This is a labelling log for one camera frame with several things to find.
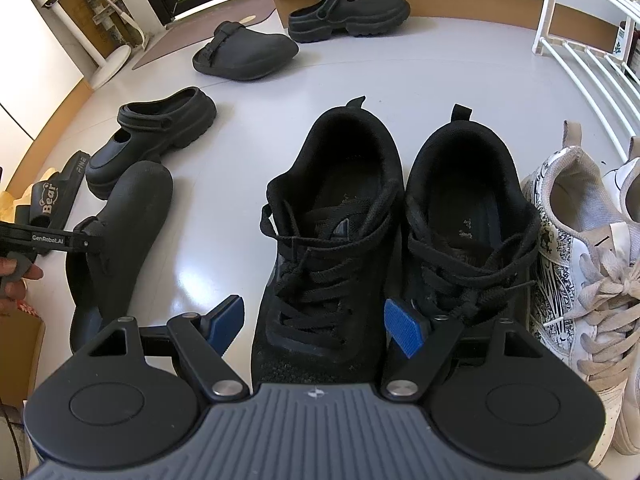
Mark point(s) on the white standing fan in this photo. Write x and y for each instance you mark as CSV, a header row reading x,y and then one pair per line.
x,y
110,67

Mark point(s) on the plain white sneaker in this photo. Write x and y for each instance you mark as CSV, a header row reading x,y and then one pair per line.
x,y
627,185

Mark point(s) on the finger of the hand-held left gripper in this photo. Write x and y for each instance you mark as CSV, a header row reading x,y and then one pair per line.
x,y
90,237

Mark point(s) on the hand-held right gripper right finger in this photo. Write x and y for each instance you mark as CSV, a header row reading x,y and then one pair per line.
x,y
402,327

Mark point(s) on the white patterned sneaker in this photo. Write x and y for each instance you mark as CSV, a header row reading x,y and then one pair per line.
x,y
555,280

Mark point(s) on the black lace-up sneaker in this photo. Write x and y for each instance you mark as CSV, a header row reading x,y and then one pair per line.
x,y
465,170
310,340

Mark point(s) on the white bottle green print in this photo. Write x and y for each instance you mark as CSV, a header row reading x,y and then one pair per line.
x,y
618,45

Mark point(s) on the brown door mat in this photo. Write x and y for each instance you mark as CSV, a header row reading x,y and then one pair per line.
x,y
200,25

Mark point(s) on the white mop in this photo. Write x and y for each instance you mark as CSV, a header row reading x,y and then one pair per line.
x,y
117,7

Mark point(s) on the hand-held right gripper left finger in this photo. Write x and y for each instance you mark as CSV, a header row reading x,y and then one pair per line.
x,y
227,317

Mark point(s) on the white side cabinet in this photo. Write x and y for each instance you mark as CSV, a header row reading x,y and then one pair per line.
x,y
30,60

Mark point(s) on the white shoe rack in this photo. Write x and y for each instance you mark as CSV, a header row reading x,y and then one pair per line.
x,y
542,35

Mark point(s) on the brown glass bottle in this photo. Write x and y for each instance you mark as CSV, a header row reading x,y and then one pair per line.
x,y
632,40

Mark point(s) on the person's left hand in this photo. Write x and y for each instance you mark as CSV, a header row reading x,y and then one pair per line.
x,y
12,295

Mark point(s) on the cardboard box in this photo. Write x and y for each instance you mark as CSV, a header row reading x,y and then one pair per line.
x,y
20,355

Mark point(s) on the black platform clog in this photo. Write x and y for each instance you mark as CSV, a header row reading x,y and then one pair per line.
x,y
150,135
360,15

